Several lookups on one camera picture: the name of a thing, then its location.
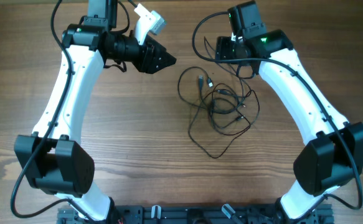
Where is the black usb cable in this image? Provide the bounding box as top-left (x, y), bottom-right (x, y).
top-left (187, 36), bottom-right (253, 159)
top-left (177, 66), bottom-right (261, 137)

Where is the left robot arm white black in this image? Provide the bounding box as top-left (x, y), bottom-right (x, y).
top-left (14, 1), bottom-right (176, 223)

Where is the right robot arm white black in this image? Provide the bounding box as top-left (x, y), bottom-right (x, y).
top-left (215, 1), bottom-right (363, 223)

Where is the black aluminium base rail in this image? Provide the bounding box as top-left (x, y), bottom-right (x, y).
top-left (57, 204), bottom-right (335, 224)

